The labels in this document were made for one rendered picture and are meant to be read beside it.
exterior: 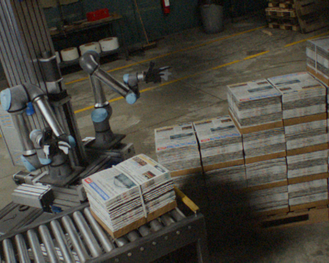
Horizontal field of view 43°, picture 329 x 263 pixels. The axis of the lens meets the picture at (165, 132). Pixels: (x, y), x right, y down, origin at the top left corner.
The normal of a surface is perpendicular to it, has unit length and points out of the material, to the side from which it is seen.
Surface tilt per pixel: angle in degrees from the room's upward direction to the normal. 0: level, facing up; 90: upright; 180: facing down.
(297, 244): 0
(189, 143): 3
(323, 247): 0
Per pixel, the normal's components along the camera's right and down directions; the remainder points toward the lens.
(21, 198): -0.47, 0.43
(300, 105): 0.04, 0.40
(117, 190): -0.16, -0.90
